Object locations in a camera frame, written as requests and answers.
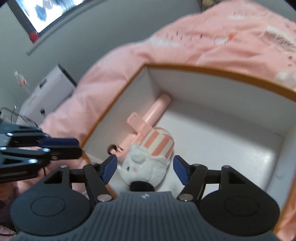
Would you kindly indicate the white plush toy striped hat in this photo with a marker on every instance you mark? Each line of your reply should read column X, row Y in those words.
column 143, row 166

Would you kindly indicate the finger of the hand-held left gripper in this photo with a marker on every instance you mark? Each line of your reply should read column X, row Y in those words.
column 60, row 142
column 67, row 153

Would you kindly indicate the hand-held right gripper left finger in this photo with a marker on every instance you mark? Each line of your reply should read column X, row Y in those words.
column 109, row 169

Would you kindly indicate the red object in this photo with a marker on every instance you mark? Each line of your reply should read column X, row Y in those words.
column 34, row 37

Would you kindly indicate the clear plastic bottle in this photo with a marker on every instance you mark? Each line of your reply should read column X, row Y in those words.
column 21, row 80

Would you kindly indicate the orange cardboard box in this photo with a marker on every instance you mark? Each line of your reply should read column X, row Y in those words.
column 208, row 92

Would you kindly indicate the pink selfie stick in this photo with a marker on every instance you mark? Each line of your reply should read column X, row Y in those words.
column 155, row 109

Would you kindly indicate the pink printed blanket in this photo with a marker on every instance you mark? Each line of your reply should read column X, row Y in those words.
column 185, row 46

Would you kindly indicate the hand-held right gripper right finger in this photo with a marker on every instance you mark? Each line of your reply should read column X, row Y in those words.
column 179, row 166

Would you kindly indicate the white air purifier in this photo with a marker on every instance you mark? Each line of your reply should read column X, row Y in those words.
column 50, row 92

